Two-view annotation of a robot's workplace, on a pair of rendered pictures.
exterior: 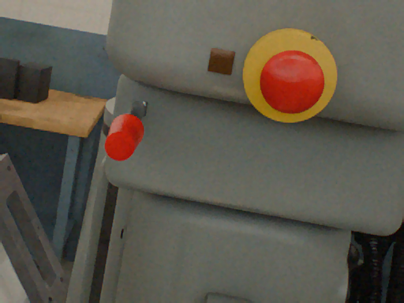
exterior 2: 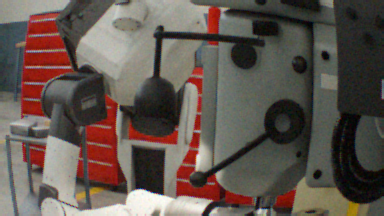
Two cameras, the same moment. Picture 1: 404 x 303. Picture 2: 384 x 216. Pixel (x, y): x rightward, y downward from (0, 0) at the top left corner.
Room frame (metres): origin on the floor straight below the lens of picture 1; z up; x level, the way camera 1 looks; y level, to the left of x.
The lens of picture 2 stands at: (1.21, -1.64, 1.68)
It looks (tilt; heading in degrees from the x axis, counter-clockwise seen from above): 8 degrees down; 107
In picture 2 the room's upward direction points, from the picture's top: 3 degrees clockwise
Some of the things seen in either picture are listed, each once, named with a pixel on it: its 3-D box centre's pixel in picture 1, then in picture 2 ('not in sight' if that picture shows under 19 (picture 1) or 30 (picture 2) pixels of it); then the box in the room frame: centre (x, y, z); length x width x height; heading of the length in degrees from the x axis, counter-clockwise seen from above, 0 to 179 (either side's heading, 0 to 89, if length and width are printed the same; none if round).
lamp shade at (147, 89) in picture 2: not in sight; (155, 95); (0.67, -0.13, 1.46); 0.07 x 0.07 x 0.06
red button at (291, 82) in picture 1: (291, 80); not in sight; (0.62, -0.09, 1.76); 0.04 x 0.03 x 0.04; 87
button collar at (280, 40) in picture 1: (289, 75); not in sight; (0.64, -0.09, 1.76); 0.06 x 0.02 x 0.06; 87
